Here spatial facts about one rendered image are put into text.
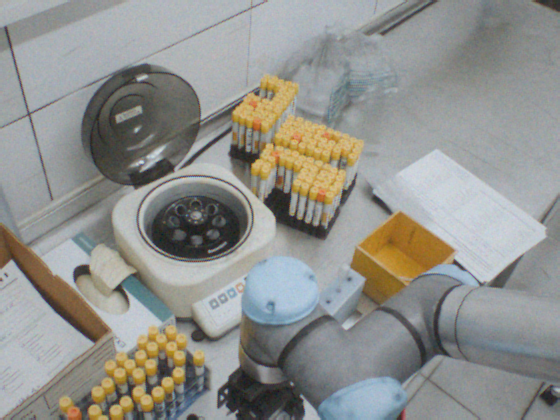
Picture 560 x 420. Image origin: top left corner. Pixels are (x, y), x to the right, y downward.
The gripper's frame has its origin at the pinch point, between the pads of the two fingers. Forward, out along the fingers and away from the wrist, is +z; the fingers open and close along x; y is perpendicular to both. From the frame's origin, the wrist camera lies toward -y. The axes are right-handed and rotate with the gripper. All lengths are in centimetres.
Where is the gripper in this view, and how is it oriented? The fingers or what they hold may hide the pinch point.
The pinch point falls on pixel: (269, 416)
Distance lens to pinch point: 91.2
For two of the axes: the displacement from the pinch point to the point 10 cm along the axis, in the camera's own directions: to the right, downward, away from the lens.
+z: -0.9, 6.8, 7.3
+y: -6.7, 5.0, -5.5
